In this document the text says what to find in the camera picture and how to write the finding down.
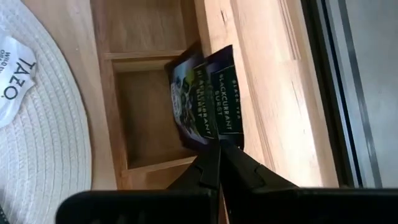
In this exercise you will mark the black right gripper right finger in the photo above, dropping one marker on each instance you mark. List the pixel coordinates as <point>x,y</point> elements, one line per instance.
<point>311,208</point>

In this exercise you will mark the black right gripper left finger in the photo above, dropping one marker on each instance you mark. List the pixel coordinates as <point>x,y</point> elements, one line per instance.
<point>140,208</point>

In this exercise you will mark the black blackcurrant tea packet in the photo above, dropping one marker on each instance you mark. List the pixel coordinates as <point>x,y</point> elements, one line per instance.
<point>189,102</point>
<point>225,99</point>

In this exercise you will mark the white orange Tazo tea packet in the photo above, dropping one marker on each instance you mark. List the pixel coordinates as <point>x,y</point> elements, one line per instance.
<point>15,77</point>

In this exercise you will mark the wooden compartment tray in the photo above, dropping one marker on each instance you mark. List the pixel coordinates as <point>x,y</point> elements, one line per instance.
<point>146,118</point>

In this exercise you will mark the white round woven placemat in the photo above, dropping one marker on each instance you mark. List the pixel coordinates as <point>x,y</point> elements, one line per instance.
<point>56,140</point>

